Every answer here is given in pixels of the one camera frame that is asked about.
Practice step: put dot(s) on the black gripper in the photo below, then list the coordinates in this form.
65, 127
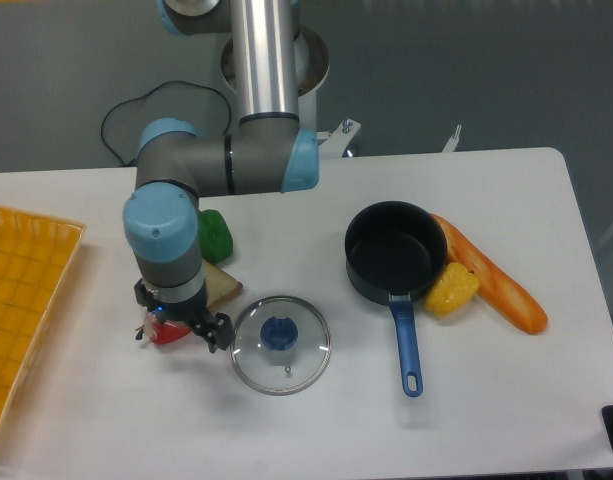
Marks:
216, 330

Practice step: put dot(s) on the slice of toast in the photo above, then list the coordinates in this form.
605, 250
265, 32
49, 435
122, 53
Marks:
221, 287

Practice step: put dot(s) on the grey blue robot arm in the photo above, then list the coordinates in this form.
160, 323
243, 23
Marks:
176, 168

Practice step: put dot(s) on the red bell pepper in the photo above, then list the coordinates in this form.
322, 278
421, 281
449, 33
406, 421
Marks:
162, 334

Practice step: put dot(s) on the green bell pepper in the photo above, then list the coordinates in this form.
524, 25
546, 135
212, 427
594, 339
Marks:
215, 238

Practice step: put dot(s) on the glass pot lid blue knob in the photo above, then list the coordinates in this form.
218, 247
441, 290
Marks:
282, 345

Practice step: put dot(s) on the orange plastic basket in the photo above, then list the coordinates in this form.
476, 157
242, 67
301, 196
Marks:
36, 252

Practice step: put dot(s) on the yellow bell pepper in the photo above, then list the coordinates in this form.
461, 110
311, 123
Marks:
453, 289

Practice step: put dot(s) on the orange baguette bread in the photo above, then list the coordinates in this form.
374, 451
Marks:
497, 288

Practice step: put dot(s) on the dark saucepan blue handle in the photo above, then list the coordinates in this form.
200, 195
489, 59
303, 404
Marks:
395, 251

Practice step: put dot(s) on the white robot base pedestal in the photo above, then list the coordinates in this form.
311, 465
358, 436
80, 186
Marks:
312, 67

